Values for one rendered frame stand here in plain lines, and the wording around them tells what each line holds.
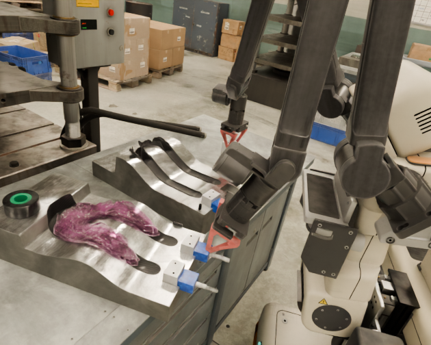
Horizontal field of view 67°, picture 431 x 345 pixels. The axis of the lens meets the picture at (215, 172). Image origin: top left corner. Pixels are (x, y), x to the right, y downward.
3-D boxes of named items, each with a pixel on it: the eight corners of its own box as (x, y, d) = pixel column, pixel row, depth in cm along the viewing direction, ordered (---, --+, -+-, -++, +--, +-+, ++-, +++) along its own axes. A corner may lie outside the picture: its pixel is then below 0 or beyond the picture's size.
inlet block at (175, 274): (219, 291, 80) (222, 276, 78) (213, 307, 76) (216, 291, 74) (170, 274, 83) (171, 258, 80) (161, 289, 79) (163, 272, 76)
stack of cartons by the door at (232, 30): (255, 65, 744) (263, 25, 703) (249, 66, 719) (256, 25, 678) (223, 56, 778) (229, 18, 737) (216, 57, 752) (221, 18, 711)
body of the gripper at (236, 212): (214, 224, 64) (236, 199, 60) (223, 196, 73) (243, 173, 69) (241, 241, 65) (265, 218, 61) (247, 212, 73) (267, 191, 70)
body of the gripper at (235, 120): (219, 127, 120) (222, 108, 117) (234, 121, 128) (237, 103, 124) (234, 133, 117) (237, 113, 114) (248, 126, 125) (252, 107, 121)
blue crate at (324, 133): (355, 142, 416) (361, 125, 405) (348, 152, 384) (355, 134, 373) (309, 126, 440) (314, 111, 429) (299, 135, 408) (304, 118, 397)
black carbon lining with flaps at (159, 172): (222, 186, 114) (227, 163, 110) (195, 206, 102) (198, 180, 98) (149, 151, 129) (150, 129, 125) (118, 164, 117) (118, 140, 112)
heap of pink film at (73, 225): (163, 228, 93) (165, 206, 89) (132, 272, 78) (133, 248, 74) (83, 202, 97) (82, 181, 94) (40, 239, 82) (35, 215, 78)
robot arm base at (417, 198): (451, 216, 52) (425, 180, 63) (423, 181, 51) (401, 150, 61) (399, 240, 56) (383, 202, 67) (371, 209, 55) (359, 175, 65)
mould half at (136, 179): (242, 202, 120) (249, 171, 113) (200, 238, 100) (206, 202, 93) (143, 153, 141) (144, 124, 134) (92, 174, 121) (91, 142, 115)
